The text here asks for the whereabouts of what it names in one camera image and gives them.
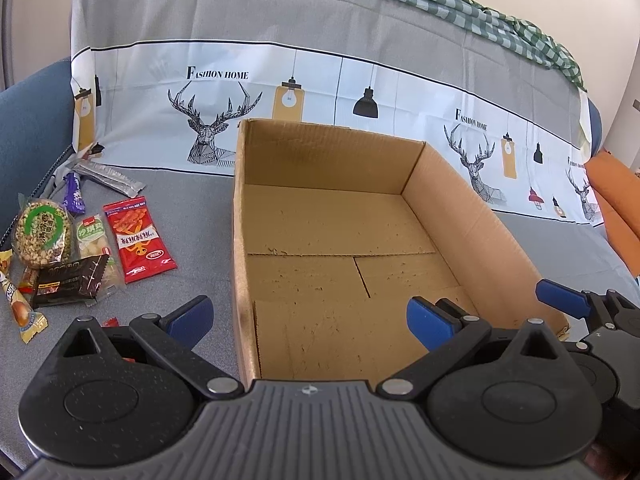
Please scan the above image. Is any orange cushion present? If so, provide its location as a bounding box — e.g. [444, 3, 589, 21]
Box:
[585, 150, 640, 278]

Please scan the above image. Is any grey deer print sofa cover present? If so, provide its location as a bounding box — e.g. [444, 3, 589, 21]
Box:
[0, 0, 640, 466]

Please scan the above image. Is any silver foil snack stick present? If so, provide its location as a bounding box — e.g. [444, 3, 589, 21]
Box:
[73, 159, 145, 198]

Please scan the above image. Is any round puffed grain snack pack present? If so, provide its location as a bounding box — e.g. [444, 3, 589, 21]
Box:
[12, 198, 73, 269]

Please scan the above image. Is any blue sofa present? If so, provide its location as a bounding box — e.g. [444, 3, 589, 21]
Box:
[0, 58, 74, 249]

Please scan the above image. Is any green white snack packet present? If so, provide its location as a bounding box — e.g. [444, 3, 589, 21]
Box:
[75, 214, 124, 299]

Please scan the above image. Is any brown cardboard box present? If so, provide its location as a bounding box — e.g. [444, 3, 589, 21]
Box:
[233, 119, 568, 384]

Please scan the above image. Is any purple snack bar wrapper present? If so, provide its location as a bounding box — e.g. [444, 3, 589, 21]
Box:
[62, 171, 86, 216]

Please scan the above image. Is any yellow brown candy wrapper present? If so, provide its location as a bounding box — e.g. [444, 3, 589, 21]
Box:
[0, 249, 49, 344]

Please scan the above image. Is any small red candy wrapper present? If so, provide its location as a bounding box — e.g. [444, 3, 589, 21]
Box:
[102, 318, 136, 363]

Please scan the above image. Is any red spicy snack packet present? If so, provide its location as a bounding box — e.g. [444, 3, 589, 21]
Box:
[103, 196, 178, 284]

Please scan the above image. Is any black truffle chocolate bar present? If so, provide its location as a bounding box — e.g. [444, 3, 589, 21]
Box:
[32, 255, 108, 308]

